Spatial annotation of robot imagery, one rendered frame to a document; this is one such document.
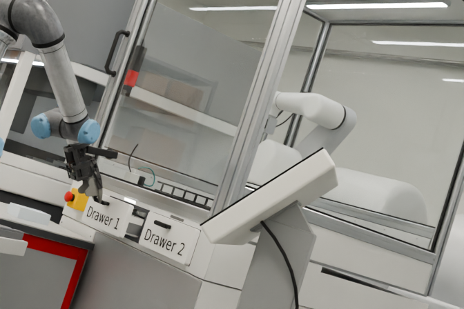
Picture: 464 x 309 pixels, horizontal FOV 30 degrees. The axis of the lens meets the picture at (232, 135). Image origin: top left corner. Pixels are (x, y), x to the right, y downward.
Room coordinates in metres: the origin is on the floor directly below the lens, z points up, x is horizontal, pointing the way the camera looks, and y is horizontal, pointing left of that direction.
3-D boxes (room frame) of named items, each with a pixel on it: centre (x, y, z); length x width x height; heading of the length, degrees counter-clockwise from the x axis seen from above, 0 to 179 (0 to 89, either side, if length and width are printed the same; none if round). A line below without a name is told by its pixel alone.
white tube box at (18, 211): (3.06, 0.59, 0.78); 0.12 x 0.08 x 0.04; 130
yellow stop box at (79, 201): (3.20, 0.47, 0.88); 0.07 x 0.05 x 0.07; 34
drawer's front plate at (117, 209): (2.90, 0.31, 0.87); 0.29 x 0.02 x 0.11; 34
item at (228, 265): (3.18, -0.16, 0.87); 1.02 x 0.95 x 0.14; 34
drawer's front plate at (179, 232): (2.68, 0.09, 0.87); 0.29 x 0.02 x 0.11; 34
